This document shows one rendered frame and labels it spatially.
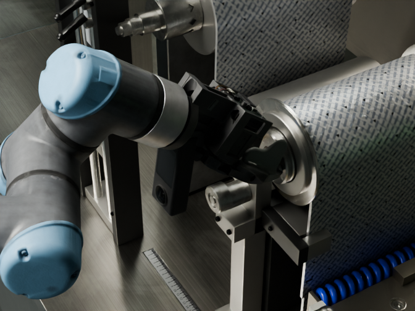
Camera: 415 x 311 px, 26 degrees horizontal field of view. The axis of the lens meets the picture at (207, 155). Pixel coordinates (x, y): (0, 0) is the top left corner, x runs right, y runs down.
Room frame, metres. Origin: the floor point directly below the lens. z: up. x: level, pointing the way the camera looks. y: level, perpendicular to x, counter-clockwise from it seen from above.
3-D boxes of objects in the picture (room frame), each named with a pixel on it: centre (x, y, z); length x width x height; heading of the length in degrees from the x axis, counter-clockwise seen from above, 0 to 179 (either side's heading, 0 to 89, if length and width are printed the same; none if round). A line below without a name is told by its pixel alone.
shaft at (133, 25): (1.07, 0.10, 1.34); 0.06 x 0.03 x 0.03; 121
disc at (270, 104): (0.89, -0.10, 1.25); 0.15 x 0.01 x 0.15; 31
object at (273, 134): (0.89, -0.09, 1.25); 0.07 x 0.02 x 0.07; 31
